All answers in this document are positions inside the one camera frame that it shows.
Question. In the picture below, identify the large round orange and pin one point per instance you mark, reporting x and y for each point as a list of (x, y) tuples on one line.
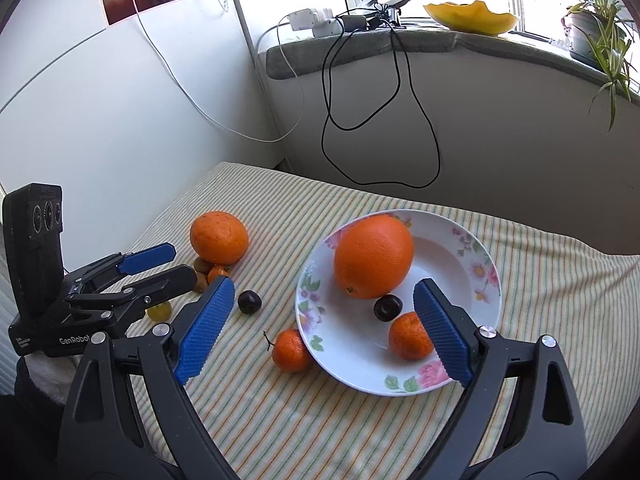
[(219, 237)]

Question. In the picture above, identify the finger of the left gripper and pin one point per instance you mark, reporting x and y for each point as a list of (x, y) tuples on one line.
[(111, 269), (145, 289)]

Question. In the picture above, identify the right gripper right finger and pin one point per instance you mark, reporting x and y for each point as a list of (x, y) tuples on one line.
[(543, 436)]

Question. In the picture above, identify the potted spider plant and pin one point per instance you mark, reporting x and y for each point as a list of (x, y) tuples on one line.
[(601, 26)]

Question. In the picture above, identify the grey windowsill mat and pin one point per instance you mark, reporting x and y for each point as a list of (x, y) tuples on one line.
[(307, 56)]

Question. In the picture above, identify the brown longan upper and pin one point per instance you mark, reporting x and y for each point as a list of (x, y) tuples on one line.
[(202, 266)]

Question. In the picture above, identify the green grape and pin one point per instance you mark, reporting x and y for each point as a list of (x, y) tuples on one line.
[(161, 313)]

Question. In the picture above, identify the large oval orange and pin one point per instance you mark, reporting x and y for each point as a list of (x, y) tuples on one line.
[(373, 256)]

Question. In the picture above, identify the black left camera box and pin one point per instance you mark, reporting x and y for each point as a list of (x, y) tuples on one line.
[(32, 227)]

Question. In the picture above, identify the tangerine with stem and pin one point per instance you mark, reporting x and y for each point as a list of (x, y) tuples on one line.
[(288, 351)]

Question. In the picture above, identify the yellow bowl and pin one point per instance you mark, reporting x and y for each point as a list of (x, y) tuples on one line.
[(473, 18)]

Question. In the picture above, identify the striped table cloth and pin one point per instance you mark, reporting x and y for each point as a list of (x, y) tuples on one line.
[(273, 425)]

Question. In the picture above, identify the tangerine in plate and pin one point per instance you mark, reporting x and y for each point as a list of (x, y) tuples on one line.
[(408, 338)]

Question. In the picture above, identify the white floral plate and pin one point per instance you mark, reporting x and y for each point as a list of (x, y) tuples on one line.
[(347, 339)]

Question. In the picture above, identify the small orange kumquat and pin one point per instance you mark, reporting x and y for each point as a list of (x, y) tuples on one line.
[(216, 272)]

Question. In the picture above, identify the white gloved left hand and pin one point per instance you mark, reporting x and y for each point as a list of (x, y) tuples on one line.
[(52, 376)]

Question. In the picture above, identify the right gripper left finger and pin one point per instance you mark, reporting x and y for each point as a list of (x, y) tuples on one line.
[(102, 435)]

